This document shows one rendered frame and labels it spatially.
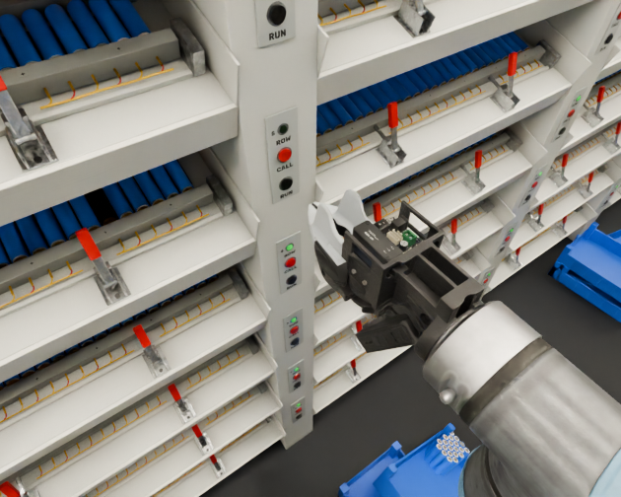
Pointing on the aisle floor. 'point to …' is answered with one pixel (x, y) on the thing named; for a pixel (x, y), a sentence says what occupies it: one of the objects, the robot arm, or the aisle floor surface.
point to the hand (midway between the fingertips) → (318, 216)
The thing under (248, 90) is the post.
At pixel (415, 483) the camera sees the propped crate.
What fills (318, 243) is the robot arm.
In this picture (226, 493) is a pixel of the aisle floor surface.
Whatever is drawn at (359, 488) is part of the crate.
